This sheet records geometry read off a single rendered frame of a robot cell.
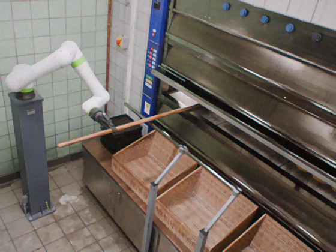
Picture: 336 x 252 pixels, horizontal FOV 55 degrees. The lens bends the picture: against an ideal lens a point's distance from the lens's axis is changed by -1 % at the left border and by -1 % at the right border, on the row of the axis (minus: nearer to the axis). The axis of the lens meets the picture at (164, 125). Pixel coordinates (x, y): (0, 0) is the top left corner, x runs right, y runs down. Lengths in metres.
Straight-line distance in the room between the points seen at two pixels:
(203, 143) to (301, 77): 0.98
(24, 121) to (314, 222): 2.14
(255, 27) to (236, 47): 0.19
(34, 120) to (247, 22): 1.72
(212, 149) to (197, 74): 0.59
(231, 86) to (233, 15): 0.46
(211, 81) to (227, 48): 0.28
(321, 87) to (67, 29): 2.23
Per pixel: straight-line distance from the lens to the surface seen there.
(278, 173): 2.23
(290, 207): 2.29
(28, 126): 2.73
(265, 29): 2.09
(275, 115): 2.11
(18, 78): 2.40
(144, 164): 2.96
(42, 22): 3.12
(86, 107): 2.48
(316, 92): 1.95
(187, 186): 2.64
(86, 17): 3.28
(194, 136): 2.66
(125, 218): 2.90
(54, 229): 3.21
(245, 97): 2.22
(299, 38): 1.98
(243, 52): 2.19
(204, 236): 2.00
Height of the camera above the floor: 2.42
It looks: 31 degrees down
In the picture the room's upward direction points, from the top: 8 degrees clockwise
